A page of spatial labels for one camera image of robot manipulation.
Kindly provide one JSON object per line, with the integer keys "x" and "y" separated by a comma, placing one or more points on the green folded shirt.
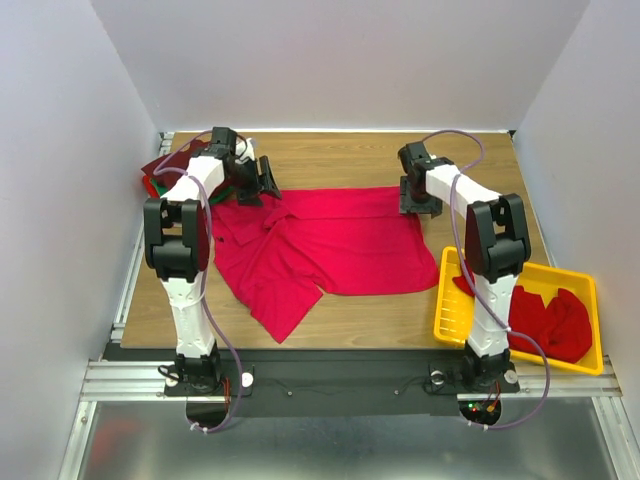
{"x": 216, "y": 197}

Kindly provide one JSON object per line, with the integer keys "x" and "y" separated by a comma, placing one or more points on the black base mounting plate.
{"x": 334, "y": 383}

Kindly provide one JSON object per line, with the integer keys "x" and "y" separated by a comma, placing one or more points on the aluminium frame rail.
{"x": 139, "y": 381}

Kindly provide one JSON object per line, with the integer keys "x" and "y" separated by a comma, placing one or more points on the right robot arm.
{"x": 496, "y": 246}

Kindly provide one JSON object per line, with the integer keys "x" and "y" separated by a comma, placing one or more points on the yellow plastic tray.
{"x": 454, "y": 308}

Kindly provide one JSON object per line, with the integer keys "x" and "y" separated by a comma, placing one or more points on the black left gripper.
{"x": 263, "y": 183}

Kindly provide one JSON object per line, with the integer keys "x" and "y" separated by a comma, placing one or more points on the pink magenta t shirt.
{"x": 279, "y": 259}

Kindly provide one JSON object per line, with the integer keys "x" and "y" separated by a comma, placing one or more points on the maroon folded shirt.
{"x": 163, "y": 170}

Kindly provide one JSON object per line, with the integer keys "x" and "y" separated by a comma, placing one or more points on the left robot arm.
{"x": 178, "y": 233}

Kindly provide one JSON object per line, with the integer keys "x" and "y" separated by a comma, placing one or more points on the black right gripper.
{"x": 417, "y": 204}

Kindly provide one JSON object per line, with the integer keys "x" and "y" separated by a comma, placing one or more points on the red shirt in tray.
{"x": 561, "y": 327}

